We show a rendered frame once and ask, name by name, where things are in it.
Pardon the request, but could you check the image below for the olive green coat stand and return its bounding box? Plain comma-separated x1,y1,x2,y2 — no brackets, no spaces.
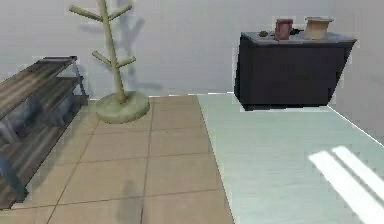
68,0,151,125

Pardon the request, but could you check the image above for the black cabinet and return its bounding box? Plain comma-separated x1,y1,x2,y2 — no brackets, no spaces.
233,31,358,111

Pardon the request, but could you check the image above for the dark red cylindrical pot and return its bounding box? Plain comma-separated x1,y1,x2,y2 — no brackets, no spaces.
274,18,295,41

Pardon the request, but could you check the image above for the beige vase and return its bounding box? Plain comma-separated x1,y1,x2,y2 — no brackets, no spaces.
303,16,335,41

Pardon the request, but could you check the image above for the dark wooden slatted shelf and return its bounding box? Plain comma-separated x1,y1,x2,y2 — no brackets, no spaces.
0,55,90,210

